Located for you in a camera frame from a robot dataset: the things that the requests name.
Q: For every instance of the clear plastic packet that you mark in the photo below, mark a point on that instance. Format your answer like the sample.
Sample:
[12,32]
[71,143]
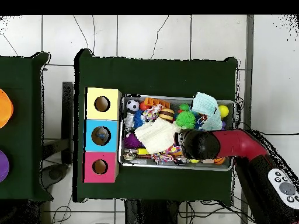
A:
[100,136]

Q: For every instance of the black stand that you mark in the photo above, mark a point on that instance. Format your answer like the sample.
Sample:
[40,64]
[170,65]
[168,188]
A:
[68,121]

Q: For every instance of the orange plastic bowl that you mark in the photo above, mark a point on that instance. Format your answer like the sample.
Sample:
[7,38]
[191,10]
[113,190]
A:
[4,108]

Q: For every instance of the small green spiky ball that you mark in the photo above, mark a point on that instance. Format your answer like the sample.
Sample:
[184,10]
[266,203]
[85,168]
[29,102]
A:
[186,120]

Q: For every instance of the colourful dotted packet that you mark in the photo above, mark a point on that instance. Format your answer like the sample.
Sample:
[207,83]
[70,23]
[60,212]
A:
[152,113]

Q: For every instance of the black and white soccer ball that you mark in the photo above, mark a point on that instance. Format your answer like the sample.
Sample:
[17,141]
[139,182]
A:
[132,106]

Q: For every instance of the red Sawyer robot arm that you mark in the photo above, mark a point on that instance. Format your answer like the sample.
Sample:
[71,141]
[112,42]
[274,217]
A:
[243,144]

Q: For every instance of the purple plastic bowl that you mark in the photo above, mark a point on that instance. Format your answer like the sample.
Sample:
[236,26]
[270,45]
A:
[3,165]

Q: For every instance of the purple spiky ball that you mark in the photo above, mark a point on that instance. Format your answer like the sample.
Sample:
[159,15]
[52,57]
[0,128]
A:
[132,141]

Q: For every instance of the dark green table cloth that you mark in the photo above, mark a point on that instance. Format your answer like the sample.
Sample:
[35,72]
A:
[23,70]
[154,74]

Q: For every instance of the clear shallow bin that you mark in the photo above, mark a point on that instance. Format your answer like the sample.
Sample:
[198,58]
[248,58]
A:
[135,164]

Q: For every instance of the cream yellow cloth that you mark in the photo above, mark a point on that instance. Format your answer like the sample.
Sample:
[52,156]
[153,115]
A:
[156,136]

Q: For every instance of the toy burger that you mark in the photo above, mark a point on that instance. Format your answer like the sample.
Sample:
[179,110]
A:
[167,115]

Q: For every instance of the orange plastic toy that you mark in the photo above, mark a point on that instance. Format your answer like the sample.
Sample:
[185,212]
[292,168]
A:
[156,102]

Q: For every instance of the mint green cloth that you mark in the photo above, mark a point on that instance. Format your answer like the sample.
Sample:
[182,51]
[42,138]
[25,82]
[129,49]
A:
[208,109]

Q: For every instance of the yellow ball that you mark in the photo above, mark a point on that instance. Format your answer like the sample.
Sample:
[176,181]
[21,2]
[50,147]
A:
[224,111]

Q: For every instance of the wooden box with three holes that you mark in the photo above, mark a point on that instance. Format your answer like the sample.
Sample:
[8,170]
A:
[91,140]

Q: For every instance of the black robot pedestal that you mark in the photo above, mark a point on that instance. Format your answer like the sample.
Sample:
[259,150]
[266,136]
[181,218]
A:
[154,214]

